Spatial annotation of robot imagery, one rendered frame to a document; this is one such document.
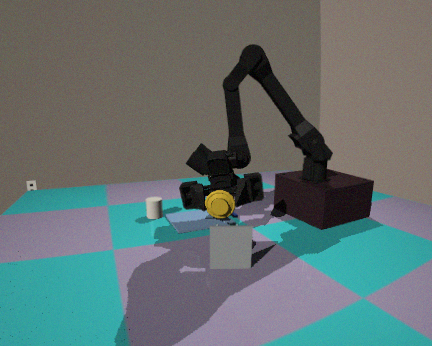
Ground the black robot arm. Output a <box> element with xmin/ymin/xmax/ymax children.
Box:
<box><xmin>186</xmin><ymin>44</ymin><xmax>333</xmax><ymax>186</ymax></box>

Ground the light blue square mat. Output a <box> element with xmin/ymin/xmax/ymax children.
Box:
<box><xmin>165</xmin><ymin>210</ymin><xmax>236</xmax><ymax>234</ymax></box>

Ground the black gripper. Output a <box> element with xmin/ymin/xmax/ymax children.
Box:
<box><xmin>179</xmin><ymin>172</ymin><xmax>264</xmax><ymax>211</ymax></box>

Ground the yellow plate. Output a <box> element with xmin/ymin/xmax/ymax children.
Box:
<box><xmin>205</xmin><ymin>190</ymin><xmax>236</xmax><ymax>219</ymax></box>

